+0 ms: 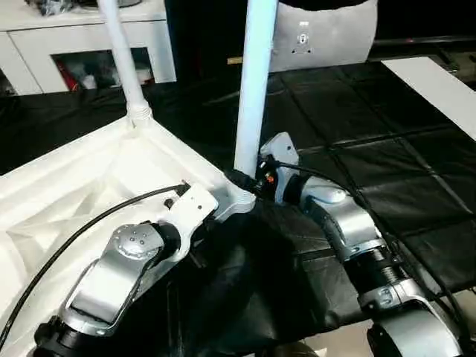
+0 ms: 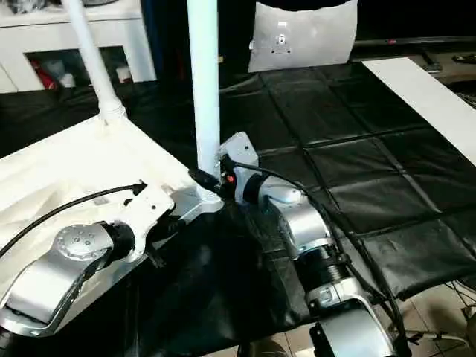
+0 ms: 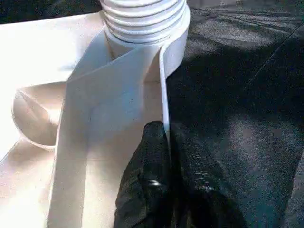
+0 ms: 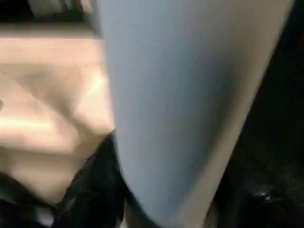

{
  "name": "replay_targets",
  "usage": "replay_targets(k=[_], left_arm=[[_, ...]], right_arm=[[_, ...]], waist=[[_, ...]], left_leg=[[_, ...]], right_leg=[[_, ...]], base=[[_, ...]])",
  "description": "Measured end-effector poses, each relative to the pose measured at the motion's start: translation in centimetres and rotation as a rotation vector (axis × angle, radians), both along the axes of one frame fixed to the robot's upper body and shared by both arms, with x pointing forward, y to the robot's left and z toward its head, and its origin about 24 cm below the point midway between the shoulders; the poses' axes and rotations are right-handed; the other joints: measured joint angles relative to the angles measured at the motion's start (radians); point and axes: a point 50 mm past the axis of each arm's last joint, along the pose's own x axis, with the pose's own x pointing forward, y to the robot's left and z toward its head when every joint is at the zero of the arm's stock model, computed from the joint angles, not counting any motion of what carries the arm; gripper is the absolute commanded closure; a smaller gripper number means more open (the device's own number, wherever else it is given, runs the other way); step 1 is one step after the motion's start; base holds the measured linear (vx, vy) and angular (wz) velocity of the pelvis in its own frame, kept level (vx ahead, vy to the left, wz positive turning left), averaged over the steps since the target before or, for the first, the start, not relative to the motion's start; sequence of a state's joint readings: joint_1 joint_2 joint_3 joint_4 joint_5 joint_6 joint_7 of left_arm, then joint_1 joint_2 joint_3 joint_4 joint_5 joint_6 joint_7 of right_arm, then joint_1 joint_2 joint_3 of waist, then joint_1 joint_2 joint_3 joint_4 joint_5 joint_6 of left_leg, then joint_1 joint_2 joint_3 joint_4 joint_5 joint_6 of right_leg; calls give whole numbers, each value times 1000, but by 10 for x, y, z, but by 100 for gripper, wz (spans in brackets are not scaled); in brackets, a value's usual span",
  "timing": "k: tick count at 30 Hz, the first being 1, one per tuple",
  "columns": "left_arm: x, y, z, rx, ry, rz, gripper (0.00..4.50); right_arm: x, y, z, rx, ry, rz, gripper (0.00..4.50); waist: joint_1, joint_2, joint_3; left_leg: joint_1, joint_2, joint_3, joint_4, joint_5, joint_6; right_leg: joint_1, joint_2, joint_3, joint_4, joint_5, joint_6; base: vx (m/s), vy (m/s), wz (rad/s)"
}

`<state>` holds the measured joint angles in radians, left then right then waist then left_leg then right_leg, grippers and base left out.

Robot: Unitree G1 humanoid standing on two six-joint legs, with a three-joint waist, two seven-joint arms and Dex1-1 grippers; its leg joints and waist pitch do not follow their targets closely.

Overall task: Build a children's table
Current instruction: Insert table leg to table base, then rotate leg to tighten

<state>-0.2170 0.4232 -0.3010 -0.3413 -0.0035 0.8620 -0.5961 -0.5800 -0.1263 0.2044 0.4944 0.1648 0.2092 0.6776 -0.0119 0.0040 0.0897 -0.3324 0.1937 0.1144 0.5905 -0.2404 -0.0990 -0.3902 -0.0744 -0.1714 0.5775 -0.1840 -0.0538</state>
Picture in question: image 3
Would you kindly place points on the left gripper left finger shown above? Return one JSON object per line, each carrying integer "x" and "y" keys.
{"x": 147, "y": 185}

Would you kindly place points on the black work mat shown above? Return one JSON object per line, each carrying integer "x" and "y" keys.
{"x": 237, "y": 107}

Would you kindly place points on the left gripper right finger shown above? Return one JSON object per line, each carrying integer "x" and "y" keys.
{"x": 204, "y": 202}

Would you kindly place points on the white plastic table top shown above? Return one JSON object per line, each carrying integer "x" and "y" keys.
{"x": 35, "y": 59}

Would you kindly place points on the white plastic table leg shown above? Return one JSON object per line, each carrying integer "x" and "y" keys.
{"x": 142, "y": 21}

